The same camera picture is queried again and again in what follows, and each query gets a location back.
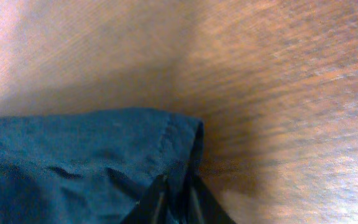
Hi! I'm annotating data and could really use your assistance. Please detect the navy blue shorts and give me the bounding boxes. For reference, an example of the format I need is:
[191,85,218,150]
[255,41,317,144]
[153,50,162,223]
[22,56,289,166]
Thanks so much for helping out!
[0,108,203,223]

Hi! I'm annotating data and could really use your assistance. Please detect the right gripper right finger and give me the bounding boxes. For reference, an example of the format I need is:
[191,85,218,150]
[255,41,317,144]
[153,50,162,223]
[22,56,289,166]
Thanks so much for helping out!
[187,175,236,224]

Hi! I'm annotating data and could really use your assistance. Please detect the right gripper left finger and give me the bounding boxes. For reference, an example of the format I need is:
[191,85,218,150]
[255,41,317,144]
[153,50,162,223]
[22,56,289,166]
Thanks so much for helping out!
[121,175,169,224]

